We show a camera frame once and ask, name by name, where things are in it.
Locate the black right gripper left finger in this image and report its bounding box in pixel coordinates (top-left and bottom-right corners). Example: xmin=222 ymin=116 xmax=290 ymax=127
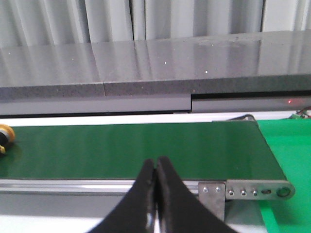
xmin=90 ymin=159 xmax=156 ymax=233

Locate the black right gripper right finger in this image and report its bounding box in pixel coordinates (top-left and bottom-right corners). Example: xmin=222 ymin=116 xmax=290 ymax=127
xmin=156 ymin=156 xmax=235 ymax=233

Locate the yellow black push button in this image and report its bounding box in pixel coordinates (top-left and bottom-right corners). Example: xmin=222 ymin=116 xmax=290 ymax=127
xmin=0 ymin=124 xmax=16 ymax=154

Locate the green conveyor belt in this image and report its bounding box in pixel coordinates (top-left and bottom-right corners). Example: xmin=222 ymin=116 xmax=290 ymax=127
xmin=0 ymin=121 xmax=286 ymax=180

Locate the grey right cabinet panel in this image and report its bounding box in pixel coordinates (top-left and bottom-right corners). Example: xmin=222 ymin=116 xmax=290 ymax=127
xmin=191 ymin=96 xmax=311 ymax=113

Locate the grey cabinet panel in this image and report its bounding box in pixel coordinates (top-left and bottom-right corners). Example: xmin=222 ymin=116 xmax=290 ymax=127
xmin=0 ymin=94 xmax=191 ymax=116
xmin=191 ymin=96 xmax=311 ymax=113

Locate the grey cabinet front panel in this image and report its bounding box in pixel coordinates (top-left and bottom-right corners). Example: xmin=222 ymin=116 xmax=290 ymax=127
xmin=0 ymin=94 xmax=191 ymax=116

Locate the bright green mat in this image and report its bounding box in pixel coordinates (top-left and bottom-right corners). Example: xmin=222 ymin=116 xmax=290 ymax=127
xmin=259 ymin=119 xmax=311 ymax=233

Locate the dark grey stone countertop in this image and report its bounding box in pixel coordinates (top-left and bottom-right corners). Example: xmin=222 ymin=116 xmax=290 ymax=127
xmin=0 ymin=30 xmax=311 ymax=100

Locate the white pleated curtain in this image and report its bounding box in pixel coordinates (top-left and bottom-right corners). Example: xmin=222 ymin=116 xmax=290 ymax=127
xmin=0 ymin=0 xmax=311 ymax=48

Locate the metal conveyor end bracket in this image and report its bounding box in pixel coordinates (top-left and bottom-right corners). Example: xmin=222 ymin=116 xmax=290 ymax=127
xmin=198 ymin=180 xmax=295 ymax=221

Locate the aluminium conveyor side rail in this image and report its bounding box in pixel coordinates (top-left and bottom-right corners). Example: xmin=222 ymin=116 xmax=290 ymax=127
xmin=0 ymin=179 xmax=202 ymax=196

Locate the green circuit board with wires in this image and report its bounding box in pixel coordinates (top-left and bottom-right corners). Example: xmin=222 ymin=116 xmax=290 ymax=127
xmin=289 ymin=107 xmax=311 ymax=119

